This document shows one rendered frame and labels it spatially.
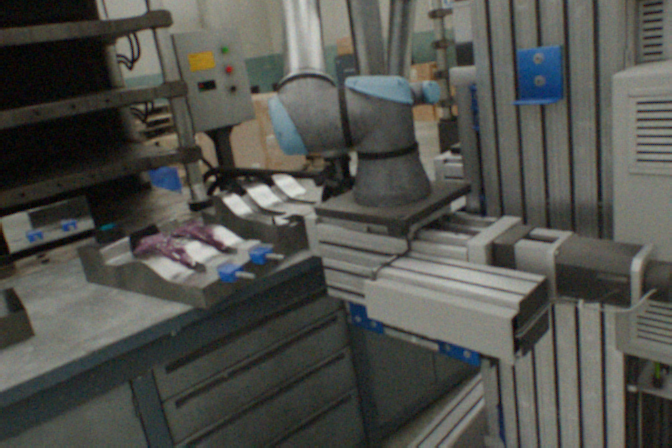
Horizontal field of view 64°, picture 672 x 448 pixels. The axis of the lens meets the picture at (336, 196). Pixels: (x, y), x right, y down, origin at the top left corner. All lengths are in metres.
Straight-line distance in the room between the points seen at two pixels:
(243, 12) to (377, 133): 9.51
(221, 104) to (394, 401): 1.34
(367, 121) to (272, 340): 0.79
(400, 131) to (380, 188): 0.11
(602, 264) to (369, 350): 1.07
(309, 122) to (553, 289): 0.49
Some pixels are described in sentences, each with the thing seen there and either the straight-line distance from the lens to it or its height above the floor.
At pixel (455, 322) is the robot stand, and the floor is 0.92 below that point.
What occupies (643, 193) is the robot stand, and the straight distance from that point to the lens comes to 0.94.
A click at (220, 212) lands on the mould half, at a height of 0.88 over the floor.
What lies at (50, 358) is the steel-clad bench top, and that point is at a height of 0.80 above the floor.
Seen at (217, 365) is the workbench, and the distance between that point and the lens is 1.50.
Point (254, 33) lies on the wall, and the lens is 10.53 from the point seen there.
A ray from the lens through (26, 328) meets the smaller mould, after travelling 1.46.
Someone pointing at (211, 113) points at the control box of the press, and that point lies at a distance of 2.32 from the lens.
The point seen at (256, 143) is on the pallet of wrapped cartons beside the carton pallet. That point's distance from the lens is 5.47.
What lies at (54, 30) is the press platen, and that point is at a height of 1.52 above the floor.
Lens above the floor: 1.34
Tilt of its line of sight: 16 degrees down
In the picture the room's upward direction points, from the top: 9 degrees counter-clockwise
